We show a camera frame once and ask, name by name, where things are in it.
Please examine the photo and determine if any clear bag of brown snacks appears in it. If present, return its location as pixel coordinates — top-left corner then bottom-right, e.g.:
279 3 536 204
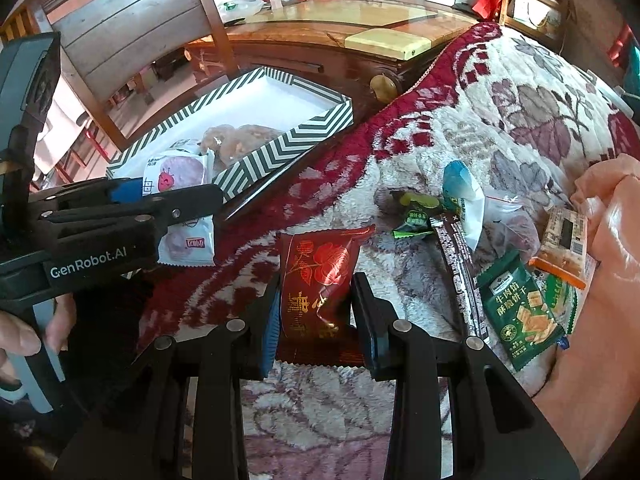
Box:
200 123 289 167

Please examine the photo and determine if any orange biscuit packet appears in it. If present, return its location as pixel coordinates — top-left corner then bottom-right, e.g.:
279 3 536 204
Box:
528 206 589 289

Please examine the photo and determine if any red cloth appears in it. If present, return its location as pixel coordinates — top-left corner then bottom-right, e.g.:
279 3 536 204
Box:
471 0 504 22

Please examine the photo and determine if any wooden glass-top table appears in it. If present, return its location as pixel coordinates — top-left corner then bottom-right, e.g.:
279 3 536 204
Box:
184 0 482 128

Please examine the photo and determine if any long dark brown packet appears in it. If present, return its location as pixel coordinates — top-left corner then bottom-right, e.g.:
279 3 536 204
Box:
431 212 492 345

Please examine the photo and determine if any red white floral blanket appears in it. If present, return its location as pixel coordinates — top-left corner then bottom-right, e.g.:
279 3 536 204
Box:
135 22 640 480

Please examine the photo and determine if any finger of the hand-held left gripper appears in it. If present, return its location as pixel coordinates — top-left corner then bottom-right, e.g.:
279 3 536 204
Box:
34 178 147 207
44 183 225 235

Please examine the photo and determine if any green cracker packet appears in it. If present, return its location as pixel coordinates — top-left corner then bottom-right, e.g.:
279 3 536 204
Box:
475 250 569 374

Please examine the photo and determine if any green white clear packet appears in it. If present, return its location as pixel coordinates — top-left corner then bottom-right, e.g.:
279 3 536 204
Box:
536 255 599 337

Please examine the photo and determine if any blue white snack packet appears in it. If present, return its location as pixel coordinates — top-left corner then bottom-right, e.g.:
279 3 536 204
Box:
442 160 487 252

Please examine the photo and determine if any clear plastic bag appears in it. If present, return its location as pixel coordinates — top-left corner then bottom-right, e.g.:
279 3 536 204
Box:
479 194 542 267

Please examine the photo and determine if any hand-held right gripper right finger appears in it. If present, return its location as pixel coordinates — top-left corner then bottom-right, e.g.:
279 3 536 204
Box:
351 272 581 480

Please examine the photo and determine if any wooden chair with plank back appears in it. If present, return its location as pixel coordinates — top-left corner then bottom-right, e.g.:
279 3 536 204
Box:
0 0 242 181

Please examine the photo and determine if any peach cloth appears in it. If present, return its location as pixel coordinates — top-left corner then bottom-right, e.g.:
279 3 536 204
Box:
529 152 640 472

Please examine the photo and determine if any red flower-print snack packet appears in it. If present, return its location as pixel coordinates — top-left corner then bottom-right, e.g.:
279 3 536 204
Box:
274 225 377 372

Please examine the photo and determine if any wooden slatted chair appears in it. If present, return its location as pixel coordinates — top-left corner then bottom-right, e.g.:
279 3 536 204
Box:
499 0 572 47

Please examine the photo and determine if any white plastic bag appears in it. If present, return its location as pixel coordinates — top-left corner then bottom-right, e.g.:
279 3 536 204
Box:
206 0 267 22

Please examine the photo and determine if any person's left hand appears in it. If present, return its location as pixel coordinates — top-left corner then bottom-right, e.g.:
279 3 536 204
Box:
0 295 77 391

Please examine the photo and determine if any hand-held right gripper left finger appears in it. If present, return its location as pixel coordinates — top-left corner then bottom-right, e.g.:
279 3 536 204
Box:
52 273 284 480

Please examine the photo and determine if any small green candy packet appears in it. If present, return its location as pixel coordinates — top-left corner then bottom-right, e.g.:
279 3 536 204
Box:
390 189 447 242

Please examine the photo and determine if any yellow flat box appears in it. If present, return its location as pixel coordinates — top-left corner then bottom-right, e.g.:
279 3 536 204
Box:
344 27 434 61

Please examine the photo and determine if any green white striped box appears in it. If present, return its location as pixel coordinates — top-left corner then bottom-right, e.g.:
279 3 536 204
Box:
106 66 354 207

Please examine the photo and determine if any white pink snack packet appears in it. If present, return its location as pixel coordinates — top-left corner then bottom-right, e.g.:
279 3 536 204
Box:
142 151 217 267

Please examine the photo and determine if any round brass table knob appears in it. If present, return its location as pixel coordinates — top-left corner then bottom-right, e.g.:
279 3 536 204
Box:
369 73 399 104

